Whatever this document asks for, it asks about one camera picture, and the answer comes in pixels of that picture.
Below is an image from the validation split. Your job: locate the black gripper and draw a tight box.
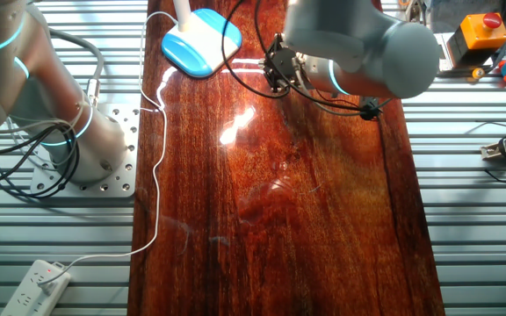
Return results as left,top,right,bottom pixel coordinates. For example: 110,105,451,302
259,32,307,94

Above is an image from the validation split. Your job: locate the blue and white desk lamp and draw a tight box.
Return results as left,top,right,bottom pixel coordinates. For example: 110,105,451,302
161,0,243,79

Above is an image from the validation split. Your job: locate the silver digital scale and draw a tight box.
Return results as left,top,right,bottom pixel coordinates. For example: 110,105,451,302
434,32,457,72

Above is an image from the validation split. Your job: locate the silver robot mounting plate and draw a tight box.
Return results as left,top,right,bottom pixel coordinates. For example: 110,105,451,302
30,104,141,198

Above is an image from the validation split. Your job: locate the orange emergency stop box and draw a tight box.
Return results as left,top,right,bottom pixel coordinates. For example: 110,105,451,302
445,11,506,67

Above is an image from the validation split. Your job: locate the white power strip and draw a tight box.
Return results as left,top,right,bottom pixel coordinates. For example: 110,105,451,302
0,259,72,316

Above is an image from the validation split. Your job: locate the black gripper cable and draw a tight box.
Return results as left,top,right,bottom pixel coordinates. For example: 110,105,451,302
220,0,292,100
253,0,394,118

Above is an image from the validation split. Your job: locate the white lamp power cable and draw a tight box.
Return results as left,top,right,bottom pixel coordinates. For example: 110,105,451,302
37,11,179,296

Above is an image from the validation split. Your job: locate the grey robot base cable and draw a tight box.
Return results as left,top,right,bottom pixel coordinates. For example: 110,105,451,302
46,26,105,109

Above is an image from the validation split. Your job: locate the black base cable bundle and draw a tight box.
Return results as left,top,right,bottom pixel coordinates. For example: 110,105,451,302
0,122,82,199

